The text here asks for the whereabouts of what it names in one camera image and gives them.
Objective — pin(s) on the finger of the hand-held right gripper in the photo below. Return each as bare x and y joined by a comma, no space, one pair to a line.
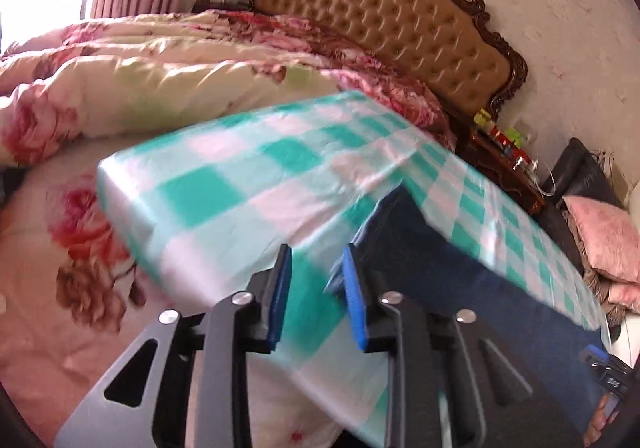
592,357

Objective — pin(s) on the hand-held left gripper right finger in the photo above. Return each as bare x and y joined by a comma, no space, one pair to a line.
354,298

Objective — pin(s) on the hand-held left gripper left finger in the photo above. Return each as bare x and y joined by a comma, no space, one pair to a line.
281,298

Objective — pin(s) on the dark blue pants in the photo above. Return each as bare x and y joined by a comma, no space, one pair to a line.
440,273

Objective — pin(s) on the person's right hand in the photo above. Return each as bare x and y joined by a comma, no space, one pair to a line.
605,420

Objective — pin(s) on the small pink pillow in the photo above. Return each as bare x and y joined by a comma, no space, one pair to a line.
625,295

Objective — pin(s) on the green white checked tablecloth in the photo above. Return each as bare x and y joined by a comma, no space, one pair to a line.
225,188

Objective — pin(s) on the large pink pillow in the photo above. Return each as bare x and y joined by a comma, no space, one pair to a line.
602,233

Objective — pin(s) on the black leather chair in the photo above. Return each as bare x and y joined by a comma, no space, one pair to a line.
580,168

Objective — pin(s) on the dark wooden nightstand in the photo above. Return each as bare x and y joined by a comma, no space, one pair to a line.
500,171

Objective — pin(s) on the pink floral bed sheet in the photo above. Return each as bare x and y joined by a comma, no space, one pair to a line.
75,338

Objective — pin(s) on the colourful small clutter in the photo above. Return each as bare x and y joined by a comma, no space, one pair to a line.
507,141

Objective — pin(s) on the yellow-green box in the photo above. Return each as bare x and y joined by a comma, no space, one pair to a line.
482,117

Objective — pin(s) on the floral quilt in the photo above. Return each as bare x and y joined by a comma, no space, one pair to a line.
150,78

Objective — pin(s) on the tufted tan headboard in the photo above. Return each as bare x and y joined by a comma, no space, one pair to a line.
390,3

